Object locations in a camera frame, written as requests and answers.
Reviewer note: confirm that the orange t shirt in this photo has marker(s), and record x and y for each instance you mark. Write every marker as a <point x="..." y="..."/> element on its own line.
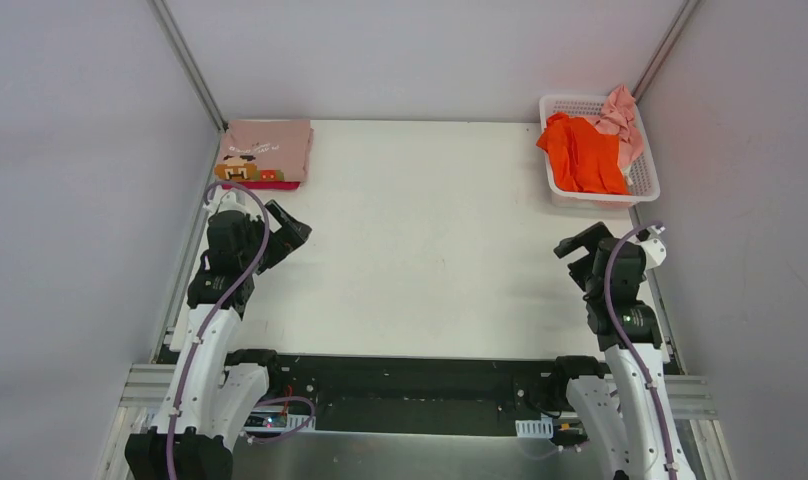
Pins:
<point x="582" y="160"/>

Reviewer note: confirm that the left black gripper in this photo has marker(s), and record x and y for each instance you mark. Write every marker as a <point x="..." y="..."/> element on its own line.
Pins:
<point x="271" y="240"/>

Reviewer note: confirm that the crumpled pink t shirt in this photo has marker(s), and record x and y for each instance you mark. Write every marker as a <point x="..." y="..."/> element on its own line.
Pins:
<point x="618" y="116"/>

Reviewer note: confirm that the aluminium frame rail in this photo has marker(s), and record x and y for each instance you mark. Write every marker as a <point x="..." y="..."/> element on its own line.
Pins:
<point x="187" y="62"/>

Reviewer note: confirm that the white cloth in basket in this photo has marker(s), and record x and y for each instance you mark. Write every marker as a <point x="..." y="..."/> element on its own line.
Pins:
<point x="627" y="172"/>

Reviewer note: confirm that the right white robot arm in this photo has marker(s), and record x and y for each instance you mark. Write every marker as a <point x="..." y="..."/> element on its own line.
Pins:
<point x="622" y="402"/>

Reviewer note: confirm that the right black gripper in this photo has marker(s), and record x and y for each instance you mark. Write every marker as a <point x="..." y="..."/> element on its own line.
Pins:
<point x="577" y="244"/>

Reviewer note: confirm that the white plastic basket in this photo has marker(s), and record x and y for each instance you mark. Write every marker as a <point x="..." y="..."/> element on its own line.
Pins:
<point x="646" y="186"/>

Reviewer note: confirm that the black base frame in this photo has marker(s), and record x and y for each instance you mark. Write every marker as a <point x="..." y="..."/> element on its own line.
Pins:
<point x="467" y="397"/>

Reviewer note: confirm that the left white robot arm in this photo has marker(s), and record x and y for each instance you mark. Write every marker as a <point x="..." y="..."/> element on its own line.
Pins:
<point x="211" y="395"/>

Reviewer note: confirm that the folded pink printed t shirt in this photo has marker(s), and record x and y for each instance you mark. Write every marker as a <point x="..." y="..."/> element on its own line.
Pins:
<point x="265" y="151"/>

